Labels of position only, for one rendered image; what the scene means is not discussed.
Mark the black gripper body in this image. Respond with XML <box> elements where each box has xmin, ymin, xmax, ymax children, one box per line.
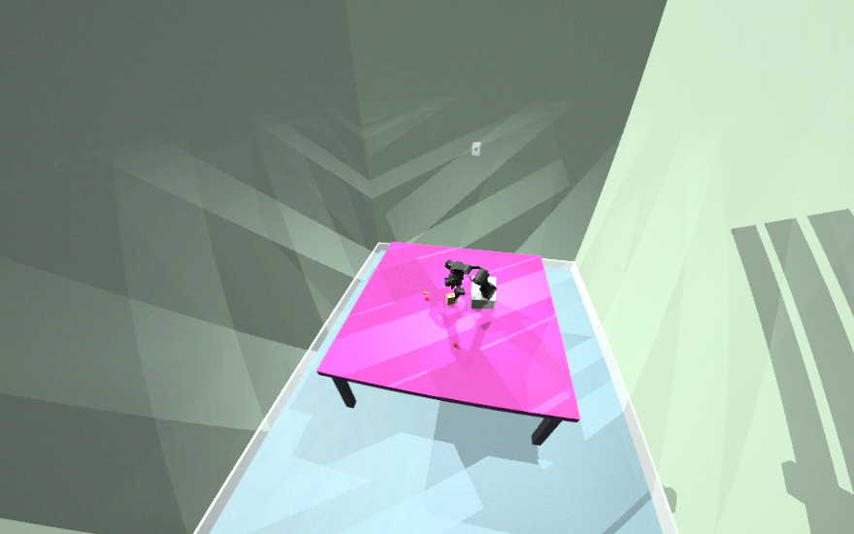
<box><xmin>448</xmin><ymin>274</ymin><xmax>466</xmax><ymax>295</ymax></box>

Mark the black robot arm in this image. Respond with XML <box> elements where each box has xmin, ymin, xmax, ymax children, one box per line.
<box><xmin>443</xmin><ymin>259</ymin><xmax>497</xmax><ymax>300</ymax></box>

